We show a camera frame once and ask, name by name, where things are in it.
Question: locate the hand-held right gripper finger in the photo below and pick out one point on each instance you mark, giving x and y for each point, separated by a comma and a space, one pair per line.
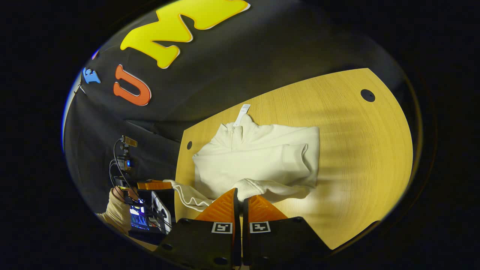
245, 240
236, 225

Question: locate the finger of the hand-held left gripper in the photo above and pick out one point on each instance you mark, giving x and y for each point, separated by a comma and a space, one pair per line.
153, 185

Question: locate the black backdrop cloth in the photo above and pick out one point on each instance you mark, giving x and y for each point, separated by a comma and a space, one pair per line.
243, 67

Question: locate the white desk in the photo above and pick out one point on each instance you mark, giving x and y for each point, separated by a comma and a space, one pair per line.
165, 215

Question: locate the cream sweatshirt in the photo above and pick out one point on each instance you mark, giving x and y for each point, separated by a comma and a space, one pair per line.
262, 161

